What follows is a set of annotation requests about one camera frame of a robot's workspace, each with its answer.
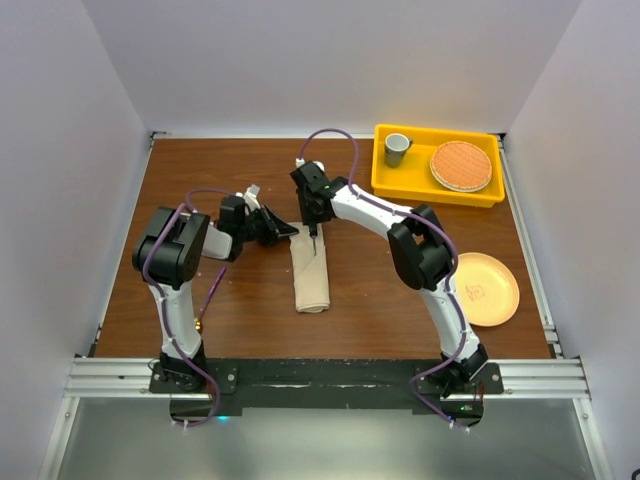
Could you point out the beige cloth napkin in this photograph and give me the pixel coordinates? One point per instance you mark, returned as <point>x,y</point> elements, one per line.
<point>310,273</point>

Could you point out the grey ceramic mug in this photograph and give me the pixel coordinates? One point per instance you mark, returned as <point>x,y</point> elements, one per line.
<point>396,146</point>

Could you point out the aluminium frame rail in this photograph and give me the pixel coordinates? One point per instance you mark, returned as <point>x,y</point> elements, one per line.
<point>550,379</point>

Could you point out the golden round plate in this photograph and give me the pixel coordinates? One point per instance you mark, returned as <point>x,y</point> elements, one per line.
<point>488,290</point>

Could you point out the orange woven coaster plate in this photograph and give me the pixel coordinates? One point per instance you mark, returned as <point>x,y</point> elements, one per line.
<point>461,166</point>

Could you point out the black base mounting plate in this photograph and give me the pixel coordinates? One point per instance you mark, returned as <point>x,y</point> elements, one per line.
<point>352,384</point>

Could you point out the gold purple spoon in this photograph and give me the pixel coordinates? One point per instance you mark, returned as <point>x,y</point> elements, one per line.
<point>198,320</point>

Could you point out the iridescent fork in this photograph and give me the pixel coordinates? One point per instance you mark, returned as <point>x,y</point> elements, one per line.
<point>313,233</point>

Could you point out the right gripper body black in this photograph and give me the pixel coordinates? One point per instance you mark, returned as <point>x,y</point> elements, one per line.
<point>309,215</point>

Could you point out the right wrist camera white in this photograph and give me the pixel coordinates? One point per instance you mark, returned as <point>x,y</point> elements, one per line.
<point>299,162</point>

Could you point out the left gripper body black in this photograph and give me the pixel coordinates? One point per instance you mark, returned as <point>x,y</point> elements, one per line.
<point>260,227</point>

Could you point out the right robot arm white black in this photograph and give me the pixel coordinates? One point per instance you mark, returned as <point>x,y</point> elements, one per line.
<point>424,257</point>

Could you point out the yellow plastic tray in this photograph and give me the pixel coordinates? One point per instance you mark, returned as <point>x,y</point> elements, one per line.
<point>413,179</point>

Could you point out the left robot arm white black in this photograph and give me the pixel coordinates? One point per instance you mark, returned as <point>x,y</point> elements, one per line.
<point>168,255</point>

